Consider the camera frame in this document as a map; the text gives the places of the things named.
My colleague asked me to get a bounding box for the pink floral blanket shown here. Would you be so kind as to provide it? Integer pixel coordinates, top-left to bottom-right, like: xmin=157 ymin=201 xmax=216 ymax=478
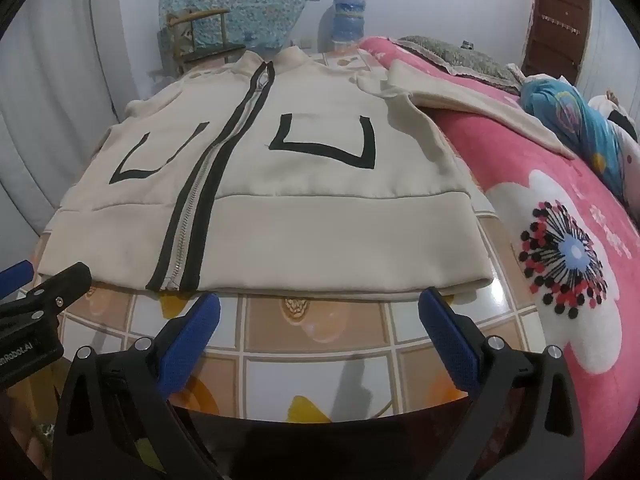
xmin=357 ymin=35 xmax=640 ymax=480

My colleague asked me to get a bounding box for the white curtain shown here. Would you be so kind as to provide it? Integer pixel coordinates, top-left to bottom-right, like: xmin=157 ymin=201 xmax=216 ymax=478
xmin=0 ymin=0 xmax=171 ymax=266

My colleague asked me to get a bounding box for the white and black cloth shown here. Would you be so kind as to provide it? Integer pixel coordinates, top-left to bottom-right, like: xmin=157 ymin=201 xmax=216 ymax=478
xmin=589 ymin=91 xmax=640 ymax=201

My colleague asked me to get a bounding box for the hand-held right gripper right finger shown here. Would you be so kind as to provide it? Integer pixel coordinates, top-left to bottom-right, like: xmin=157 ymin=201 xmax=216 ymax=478
xmin=417 ymin=287 xmax=586 ymax=480

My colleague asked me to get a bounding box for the blue printed cloth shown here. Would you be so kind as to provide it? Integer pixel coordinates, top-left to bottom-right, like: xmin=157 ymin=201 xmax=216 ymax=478
xmin=520 ymin=74 xmax=640 ymax=206

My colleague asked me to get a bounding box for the cream zip jacket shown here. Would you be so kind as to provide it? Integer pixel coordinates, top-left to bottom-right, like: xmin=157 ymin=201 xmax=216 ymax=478
xmin=37 ymin=46 xmax=576 ymax=302

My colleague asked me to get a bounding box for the wooden chair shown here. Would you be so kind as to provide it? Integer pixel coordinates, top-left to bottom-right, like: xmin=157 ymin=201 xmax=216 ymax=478
xmin=159 ymin=9 xmax=246 ymax=78

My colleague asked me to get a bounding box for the blue water jug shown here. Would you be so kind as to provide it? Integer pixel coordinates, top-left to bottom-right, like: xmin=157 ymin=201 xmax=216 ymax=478
xmin=327 ymin=0 xmax=368 ymax=56

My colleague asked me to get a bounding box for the tile patterned table mat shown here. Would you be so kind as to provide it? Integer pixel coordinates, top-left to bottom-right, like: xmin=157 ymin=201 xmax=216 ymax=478
xmin=30 ymin=50 xmax=551 ymax=421

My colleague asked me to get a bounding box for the brown wooden door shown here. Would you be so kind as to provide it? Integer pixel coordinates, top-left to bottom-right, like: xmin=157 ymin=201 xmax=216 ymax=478
xmin=520 ymin=0 xmax=593 ymax=88

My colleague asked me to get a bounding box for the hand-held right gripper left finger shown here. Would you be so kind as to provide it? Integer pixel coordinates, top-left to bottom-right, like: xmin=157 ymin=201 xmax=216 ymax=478
xmin=51 ymin=291 xmax=223 ymax=480

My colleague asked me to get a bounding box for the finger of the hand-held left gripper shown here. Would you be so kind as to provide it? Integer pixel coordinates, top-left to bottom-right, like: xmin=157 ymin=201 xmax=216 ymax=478
xmin=0 ymin=259 xmax=32 ymax=291
xmin=0 ymin=261 xmax=93 ymax=333

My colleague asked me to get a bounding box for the grey patterned pillow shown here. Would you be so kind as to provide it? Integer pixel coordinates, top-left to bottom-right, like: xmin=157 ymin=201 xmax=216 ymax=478
xmin=395 ymin=35 xmax=523 ymax=95

